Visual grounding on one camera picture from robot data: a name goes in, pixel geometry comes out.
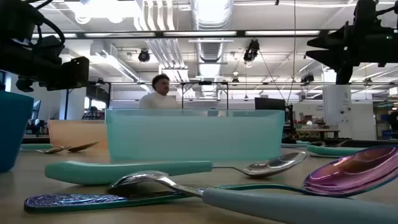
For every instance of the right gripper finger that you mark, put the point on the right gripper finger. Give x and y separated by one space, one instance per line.
332 40
339 59

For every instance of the translucent orange plastic bin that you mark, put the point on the translucent orange plastic bin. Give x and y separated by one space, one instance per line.
77 132

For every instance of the black table frame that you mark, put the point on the black table frame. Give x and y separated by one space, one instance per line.
373 143

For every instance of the iridescent rainbow spoon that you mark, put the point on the iridescent rainbow spoon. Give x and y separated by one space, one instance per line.
351 172

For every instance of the translucent green plastic bin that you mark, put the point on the translucent green plastic bin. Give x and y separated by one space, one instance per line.
186 137

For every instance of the black background monitor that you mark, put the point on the black background monitor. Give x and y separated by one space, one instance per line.
269 103

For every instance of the blue storage shelves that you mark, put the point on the blue storage shelves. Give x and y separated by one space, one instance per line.
388 133

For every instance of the person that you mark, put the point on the person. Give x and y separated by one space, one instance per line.
158 101
93 115

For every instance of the dark background panel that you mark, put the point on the dark background panel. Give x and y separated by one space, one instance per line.
98 93

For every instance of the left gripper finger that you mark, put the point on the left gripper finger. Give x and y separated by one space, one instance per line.
68 85
76 70

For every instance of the white pillar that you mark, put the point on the white pillar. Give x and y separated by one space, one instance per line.
337 109

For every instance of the long ceiling light fixture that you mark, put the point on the long ceiling light fixture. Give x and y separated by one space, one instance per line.
118 67

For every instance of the teal plastic cup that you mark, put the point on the teal plastic cup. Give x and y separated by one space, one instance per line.
14 130

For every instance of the silver ventilation duct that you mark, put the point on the silver ventilation duct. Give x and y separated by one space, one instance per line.
211 49

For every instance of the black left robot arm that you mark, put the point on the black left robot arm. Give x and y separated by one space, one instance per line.
15 12

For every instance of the background work table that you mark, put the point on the background work table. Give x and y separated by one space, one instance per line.
317 130

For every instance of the black overhead crossbar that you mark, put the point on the black overhead crossbar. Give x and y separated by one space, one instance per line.
155 34

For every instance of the black ceiling-mounted camera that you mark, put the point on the black ceiling-mounted camera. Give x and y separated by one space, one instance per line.
144 56
251 51
307 78

